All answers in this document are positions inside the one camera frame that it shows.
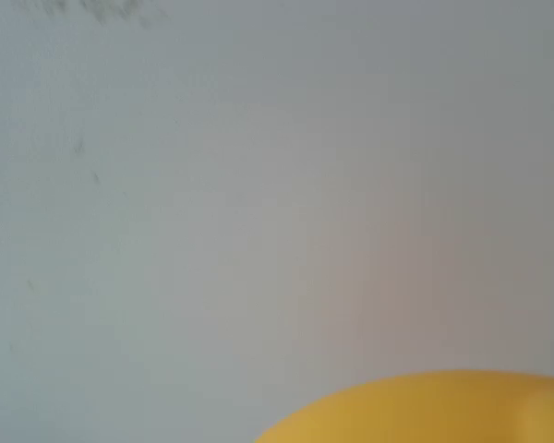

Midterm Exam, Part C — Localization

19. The yellow rubber duck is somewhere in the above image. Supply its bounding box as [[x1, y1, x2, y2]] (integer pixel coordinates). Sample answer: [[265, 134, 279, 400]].
[[253, 368, 554, 443]]

